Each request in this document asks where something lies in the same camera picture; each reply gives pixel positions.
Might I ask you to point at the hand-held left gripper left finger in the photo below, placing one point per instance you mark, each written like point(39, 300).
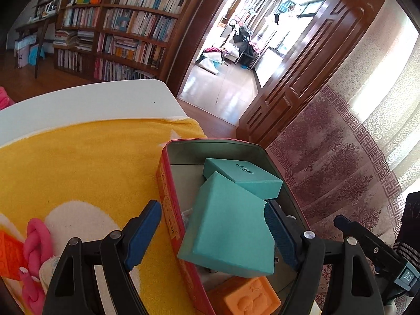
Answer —
point(144, 236)

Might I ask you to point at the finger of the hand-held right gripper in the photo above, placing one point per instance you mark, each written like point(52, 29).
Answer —
point(367, 239)

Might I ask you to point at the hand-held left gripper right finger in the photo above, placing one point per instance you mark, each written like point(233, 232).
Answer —
point(280, 233)

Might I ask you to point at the deep teal box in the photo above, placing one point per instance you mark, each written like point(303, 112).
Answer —
point(226, 229)

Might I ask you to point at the red tin container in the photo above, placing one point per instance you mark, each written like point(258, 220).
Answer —
point(167, 187)

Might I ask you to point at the large orange embossed block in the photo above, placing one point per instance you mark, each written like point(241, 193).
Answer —
point(246, 297)

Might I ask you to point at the pink twisted foam curler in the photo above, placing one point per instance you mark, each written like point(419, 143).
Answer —
point(36, 239)

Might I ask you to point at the small orange studded block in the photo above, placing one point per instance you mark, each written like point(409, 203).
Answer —
point(10, 256)

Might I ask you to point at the yellow and white towel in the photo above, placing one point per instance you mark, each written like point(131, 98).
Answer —
point(82, 170)

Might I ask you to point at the patterned sheer curtain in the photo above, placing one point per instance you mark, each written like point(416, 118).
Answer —
point(354, 137)

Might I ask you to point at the carved wooden door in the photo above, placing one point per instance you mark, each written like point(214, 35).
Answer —
point(315, 65)

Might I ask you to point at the bed with floral quilt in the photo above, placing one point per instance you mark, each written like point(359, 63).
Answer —
point(5, 100)

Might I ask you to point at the wooden bookshelf with books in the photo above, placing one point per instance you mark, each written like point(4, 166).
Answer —
point(131, 29)

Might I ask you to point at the blue plastic stool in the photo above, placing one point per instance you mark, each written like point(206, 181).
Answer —
point(36, 54)

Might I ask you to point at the white and pink bin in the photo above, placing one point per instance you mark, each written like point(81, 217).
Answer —
point(24, 51)

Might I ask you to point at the wooden desk with hutch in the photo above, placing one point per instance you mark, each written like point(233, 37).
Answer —
point(39, 23)

